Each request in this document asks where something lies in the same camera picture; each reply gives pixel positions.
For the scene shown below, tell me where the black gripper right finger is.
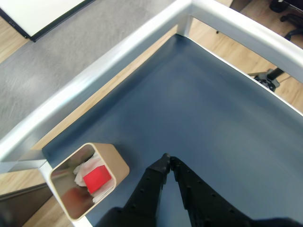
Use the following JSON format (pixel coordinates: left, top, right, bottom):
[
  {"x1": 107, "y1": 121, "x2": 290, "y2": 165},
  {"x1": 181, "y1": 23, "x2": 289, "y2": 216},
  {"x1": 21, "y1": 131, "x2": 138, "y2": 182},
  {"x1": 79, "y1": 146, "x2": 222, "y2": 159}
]
[{"x1": 170, "y1": 156, "x2": 259, "y2": 227}]

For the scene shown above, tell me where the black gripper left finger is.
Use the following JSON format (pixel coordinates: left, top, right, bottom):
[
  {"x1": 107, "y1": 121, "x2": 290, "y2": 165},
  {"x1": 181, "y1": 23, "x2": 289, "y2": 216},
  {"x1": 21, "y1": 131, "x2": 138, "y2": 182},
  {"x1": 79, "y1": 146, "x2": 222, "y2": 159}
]
[{"x1": 94, "y1": 153, "x2": 171, "y2": 227}]

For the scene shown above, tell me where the red cube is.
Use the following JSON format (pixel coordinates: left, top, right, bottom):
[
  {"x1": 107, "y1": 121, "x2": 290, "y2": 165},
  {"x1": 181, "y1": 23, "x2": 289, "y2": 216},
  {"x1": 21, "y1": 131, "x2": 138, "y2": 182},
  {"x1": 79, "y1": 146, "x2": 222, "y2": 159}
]
[{"x1": 82, "y1": 165, "x2": 112, "y2": 194}]

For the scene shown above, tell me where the beige box with metal lining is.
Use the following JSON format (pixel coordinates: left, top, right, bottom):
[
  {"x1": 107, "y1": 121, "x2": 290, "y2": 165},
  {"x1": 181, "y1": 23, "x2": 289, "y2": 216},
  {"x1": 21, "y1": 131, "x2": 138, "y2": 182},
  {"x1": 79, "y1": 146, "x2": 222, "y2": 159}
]
[{"x1": 48, "y1": 142, "x2": 130, "y2": 222}]

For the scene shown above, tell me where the white crumpled tissue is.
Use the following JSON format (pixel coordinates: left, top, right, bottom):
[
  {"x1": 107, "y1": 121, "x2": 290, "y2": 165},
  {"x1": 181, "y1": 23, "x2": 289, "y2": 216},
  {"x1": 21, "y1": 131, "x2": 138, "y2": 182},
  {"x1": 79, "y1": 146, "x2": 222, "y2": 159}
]
[{"x1": 73, "y1": 153, "x2": 114, "y2": 204}]

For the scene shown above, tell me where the blue-grey table mat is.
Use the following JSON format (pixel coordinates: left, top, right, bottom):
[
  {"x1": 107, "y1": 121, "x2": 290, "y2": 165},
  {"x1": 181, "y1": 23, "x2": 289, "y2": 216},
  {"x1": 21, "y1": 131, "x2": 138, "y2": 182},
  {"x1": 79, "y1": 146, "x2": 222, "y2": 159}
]
[{"x1": 42, "y1": 33, "x2": 303, "y2": 227}]

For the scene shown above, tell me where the black tripod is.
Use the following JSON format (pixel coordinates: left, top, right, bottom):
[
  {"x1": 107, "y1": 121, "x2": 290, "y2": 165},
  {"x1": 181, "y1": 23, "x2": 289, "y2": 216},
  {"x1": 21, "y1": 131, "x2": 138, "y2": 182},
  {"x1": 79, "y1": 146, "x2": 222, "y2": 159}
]
[{"x1": 246, "y1": 67, "x2": 294, "y2": 92}]

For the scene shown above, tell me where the black office chair base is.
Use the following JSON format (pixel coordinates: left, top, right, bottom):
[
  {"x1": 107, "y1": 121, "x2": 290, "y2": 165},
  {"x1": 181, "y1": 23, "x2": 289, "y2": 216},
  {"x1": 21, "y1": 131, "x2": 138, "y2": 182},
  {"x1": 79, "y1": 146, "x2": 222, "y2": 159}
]
[{"x1": 269, "y1": 0, "x2": 303, "y2": 41}]

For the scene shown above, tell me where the silver metal frame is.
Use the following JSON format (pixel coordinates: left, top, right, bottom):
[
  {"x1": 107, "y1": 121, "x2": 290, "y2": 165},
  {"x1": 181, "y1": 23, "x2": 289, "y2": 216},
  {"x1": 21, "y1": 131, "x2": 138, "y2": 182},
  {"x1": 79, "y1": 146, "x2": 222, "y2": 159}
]
[{"x1": 0, "y1": 0, "x2": 303, "y2": 227}]

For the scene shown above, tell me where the white board with black frame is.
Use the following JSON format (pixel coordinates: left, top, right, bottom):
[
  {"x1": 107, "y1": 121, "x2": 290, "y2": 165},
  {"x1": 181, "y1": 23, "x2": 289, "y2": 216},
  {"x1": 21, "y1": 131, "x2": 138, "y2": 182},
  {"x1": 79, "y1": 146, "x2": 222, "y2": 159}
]
[{"x1": 0, "y1": 0, "x2": 97, "y2": 43}]

